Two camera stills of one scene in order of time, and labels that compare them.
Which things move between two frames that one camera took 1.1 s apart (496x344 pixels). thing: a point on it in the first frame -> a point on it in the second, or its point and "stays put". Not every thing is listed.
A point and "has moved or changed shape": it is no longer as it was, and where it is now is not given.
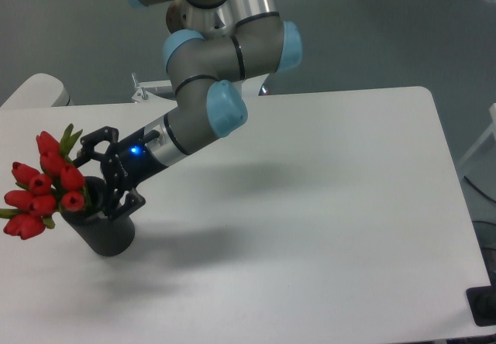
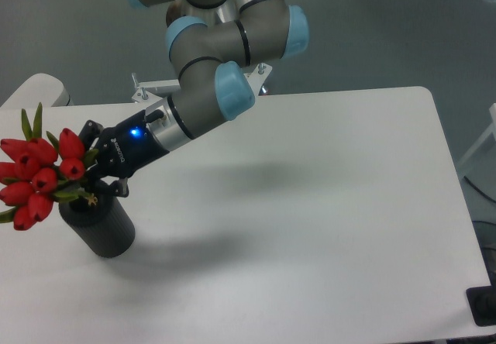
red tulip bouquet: x=40 y=195 has moved or changed shape
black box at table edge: x=482 y=304 stays put
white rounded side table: x=40 y=90 stays put
